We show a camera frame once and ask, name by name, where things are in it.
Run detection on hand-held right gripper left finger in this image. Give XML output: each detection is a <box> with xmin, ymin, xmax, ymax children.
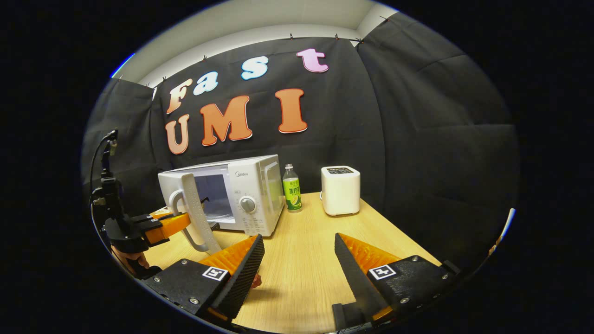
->
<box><xmin>142</xmin><ymin>234</ymin><xmax>266</xmax><ymax>323</ymax></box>

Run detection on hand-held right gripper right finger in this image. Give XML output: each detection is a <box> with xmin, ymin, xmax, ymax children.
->
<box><xmin>334</xmin><ymin>233</ymin><xmax>461</xmax><ymax>325</ymax></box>

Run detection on white microwave oven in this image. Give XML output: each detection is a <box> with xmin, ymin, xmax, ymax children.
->
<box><xmin>158</xmin><ymin>154</ymin><xmax>285</xmax><ymax>255</ymax></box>

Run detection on white toaster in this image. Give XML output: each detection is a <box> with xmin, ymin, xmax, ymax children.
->
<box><xmin>321</xmin><ymin>166</ymin><xmax>362</xmax><ymax>217</ymax></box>

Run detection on green label drink bottle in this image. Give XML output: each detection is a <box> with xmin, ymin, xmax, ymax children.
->
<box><xmin>282</xmin><ymin>163</ymin><xmax>303</xmax><ymax>213</ymax></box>

